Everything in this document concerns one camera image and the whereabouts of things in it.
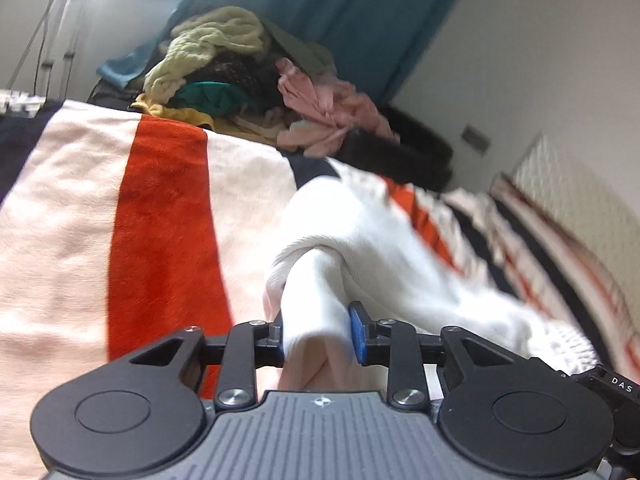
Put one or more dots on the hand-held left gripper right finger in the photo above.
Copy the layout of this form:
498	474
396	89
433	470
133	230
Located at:
357	332

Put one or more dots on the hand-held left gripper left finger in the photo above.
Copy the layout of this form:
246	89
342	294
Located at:
272	345

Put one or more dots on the white sweatshirt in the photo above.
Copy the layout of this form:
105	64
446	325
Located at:
380	240

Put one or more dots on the black armchair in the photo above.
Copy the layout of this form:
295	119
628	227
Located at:
400	150

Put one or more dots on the white quilted headboard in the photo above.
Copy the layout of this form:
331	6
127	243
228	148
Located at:
575	200

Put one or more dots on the pink garment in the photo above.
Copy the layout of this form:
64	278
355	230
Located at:
330	105

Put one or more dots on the striped blanket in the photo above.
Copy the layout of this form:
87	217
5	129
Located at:
75	210

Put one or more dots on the mustard yellow garment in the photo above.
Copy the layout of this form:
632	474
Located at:
185	116

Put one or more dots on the green garment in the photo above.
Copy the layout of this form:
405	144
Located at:
210	97

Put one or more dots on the dark patterned garment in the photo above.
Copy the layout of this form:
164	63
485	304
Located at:
245	77

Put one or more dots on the olive garment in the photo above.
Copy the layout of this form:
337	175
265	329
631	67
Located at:
300	47

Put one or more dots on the teal cloth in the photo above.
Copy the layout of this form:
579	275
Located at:
125	67

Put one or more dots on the blue curtain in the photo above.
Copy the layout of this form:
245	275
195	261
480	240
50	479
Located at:
350	5

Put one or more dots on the garment steamer stand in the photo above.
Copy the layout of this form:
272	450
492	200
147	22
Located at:
70	35

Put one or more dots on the grey wall switch panel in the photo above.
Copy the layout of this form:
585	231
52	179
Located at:
476	138

